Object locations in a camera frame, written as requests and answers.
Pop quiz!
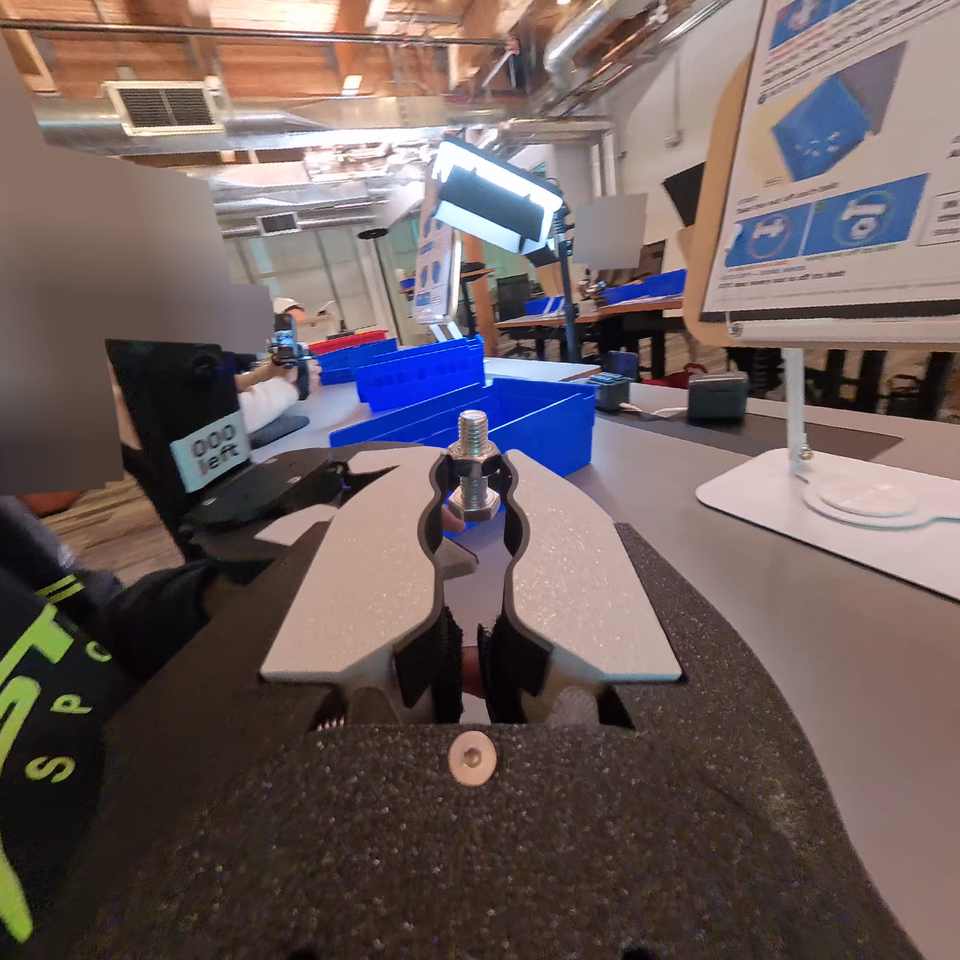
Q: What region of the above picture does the red plastic bin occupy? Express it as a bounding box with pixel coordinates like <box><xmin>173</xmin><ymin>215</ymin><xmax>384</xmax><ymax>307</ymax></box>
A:
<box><xmin>308</xmin><ymin>327</ymin><xmax>391</xmax><ymax>355</ymax></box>

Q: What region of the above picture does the short thick silver bolt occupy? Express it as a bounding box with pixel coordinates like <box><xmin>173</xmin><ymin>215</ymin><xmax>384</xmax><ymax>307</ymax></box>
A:
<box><xmin>447</xmin><ymin>410</ymin><xmax>507</xmax><ymax>526</ymax></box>

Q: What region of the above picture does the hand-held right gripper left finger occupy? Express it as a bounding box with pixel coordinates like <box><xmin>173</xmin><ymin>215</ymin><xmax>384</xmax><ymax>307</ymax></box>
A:
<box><xmin>260</xmin><ymin>447</ymin><xmax>456</xmax><ymax>715</ymax></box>

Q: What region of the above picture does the blue plastic bin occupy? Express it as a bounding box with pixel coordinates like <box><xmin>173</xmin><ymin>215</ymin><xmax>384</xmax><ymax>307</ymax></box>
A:
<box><xmin>315</xmin><ymin>338</ymin><xmax>403</xmax><ymax>385</ymax></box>
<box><xmin>356</xmin><ymin>338</ymin><xmax>487</xmax><ymax>415</ymax></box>

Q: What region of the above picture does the sign on white stand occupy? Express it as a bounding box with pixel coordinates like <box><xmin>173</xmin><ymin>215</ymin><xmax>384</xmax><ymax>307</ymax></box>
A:
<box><xmin>680</xmin><ymin>0</ymin><xmax>960</xmax><ymax>601</ymax></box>

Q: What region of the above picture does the row of blue bins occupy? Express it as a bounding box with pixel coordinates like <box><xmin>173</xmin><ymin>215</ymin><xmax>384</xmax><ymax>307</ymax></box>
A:
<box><xmin>522</xmin><ymin>267</ymin><xmax>688</xmax><ymax>316</ymax></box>

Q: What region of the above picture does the blue plastic box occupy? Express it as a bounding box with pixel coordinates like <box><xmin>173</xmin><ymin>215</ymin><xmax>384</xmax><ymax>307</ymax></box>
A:
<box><xmin>330</xmin><ymin>375</ymin><xmax>598</xmax><ymax>481</ymax></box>

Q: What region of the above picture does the person's black printed shirt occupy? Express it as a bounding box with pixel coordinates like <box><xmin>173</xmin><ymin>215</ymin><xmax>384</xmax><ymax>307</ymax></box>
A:
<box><xmin>0</xmin><ymin>495</ymin><xmax>169</xmax><ymax>939</ymax></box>

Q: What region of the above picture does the printed poster banner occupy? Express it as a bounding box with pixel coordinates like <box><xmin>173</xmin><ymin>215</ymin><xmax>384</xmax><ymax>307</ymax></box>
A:
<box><xmin>410</xmin><ymin>210</ymin><xmax>463</xmax><ymax>328</ymax></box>

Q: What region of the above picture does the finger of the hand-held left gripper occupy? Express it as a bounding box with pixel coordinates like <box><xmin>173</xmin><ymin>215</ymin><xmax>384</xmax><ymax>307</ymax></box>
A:
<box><xmin>252</xmin><ymin>504</ymin><xmax>343</xmax><ymax>550</ymax></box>
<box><xmin>432</xmin><ymin>525</ymin><xmax>484</xmax><ymax>583</ymax></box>

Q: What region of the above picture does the studio light on stand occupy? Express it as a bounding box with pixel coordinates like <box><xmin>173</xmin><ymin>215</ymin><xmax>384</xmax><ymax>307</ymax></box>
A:
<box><xmin>428</xmin><ymin>138</ymin><xmax>586</xmax><ymax>364</ymax></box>

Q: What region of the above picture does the silver hex nut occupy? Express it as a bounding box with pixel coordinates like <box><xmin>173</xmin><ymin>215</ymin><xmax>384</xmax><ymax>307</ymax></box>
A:
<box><xmin>446</xmin><ymin>458</ymin><xmax>508</xmax><ymax>526</ymax></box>

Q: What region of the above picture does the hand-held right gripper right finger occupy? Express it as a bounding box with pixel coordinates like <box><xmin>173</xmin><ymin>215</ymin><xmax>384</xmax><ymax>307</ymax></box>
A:
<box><xmin>492</xmin><ymin>447</ymin><xmax>684</xmax><ymax>715</ymax></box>

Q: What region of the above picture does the wooden office desk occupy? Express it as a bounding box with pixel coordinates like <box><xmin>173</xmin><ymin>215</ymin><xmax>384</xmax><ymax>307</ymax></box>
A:
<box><xmin>495</xmin><ymin>293</ymin><xmax>691</xmax><ymax>376</ymax></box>

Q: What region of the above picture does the black floor lamp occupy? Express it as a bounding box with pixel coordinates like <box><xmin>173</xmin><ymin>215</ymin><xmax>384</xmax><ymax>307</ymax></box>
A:
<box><xmin>357</xmin><ymin>225</ymin><xmax>394</xmax><ymax>346</ymax></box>

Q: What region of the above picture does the black office chair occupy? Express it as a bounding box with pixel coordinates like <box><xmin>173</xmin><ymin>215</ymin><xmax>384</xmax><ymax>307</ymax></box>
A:
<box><xmin>495</xmin><ymin>273</ymin><xmax>535</xmax><ymax>324</ymax></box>

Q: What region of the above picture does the small black box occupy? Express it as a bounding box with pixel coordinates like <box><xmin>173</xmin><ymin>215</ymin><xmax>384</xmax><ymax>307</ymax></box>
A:
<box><xmin>686</xmin><ymin>372</ymin><xmax>751</xmax><ymax>426</ymax></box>

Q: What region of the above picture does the person's left forearm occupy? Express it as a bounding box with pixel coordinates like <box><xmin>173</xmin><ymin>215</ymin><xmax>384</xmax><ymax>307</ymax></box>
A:
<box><xmin>83</xmin><ymin>552</ymin><xmax>229</xmax><ymax>684</ymax></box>

